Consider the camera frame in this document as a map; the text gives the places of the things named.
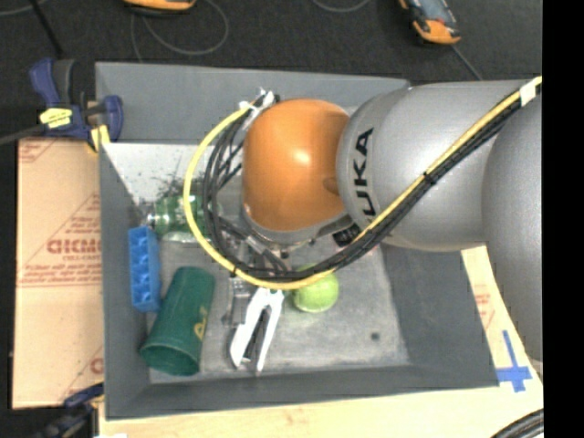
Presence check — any dark green cup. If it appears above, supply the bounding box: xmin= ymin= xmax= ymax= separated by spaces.
xmin=138 ymin=266 xmax=217 ymax=378

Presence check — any grey metal bin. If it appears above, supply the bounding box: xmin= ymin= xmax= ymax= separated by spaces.
xmin=94 ymin=61 xmax=501 ymax=419

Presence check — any clear green plastic bottle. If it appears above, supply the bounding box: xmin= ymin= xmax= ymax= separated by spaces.
xmin=144 ymin=193 xmax=225 ymax=245

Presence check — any yellow-green ball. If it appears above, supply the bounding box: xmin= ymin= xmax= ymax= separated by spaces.
xmin=290 ymin=265 xmax=341 ymax=315

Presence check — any black cylinder on white bracket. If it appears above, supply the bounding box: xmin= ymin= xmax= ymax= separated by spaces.
xmin=331 ymin=224 xmax=364 ymax=248

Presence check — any blue plastic block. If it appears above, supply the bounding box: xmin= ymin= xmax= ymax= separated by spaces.
xmin=127 ymin=224 xmax=162 ymax=314

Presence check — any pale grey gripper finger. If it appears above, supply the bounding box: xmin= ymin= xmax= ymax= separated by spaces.
xmin=224 ymin=276 xmax=252 ymax=329

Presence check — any brown cardboard board, red print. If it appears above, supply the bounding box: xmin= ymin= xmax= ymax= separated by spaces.
xmin=11 ymin=137 xmax=105 ymax=411

